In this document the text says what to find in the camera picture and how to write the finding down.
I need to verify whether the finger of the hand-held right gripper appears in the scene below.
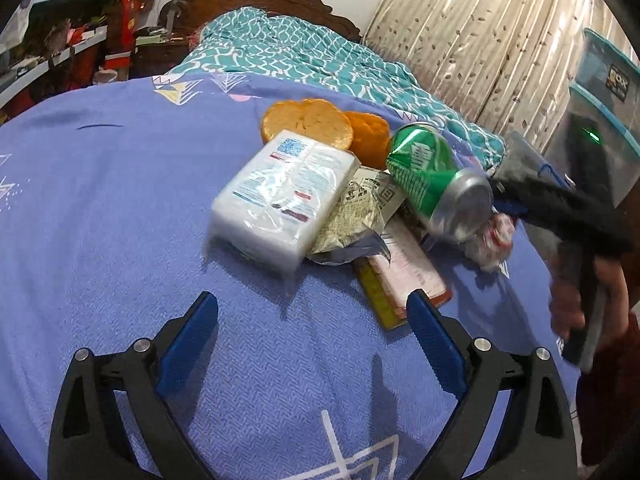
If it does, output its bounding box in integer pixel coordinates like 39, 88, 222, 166
492, 175, 566, 222

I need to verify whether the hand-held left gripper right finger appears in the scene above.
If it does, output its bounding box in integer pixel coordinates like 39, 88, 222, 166
406, 290, 583, 480

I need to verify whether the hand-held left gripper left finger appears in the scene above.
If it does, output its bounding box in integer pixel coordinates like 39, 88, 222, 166
47, 291, 219, 480

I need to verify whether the crushed green soda can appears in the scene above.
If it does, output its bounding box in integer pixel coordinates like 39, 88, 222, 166
385, 122, 496, 244

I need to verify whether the large orange peel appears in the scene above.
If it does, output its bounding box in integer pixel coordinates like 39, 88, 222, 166
344, 111, 391, 169

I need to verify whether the white tissue pack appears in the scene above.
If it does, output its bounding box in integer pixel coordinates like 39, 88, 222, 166
209, 130, 362, 275

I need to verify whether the person's right hand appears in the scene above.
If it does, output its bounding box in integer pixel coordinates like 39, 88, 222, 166
549, 254, 632, 347

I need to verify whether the grey plastic bag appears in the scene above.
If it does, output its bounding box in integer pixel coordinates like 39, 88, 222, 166
492, 131, 573, 191

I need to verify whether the crumpled clear plastic wrapper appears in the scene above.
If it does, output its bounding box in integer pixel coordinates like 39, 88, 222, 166
462, 211, 517, 275

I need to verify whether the pink booklet with yellow edge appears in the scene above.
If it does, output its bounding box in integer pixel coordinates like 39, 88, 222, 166
352, 217, 452, 331

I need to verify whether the clear storage box blue lid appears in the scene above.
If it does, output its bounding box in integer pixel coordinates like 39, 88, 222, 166
575, 27, 640, 111
542, 84, 640, 206

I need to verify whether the crumpled printed foil wrapper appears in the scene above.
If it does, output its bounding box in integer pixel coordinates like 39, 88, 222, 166
306, 166, 407, 264

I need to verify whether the beige leaf-print curtain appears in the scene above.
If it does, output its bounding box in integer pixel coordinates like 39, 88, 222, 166
362, 0, 596, 158

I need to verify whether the person's dark red clothing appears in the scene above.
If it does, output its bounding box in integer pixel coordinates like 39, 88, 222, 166
574, 310, 640, 467

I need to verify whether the pale inside-out orange peel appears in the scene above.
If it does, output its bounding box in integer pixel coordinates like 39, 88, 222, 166
294, 99, 354, 152

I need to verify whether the teal patterned quilt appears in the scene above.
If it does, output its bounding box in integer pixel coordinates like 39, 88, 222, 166
177, 7, 507, 168

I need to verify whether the carved wooden headboard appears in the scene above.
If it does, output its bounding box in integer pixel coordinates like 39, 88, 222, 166
159, 0, 363, 45

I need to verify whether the cluttered wall shelf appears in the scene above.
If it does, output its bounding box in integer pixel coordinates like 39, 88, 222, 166
0, 0, 166, 121

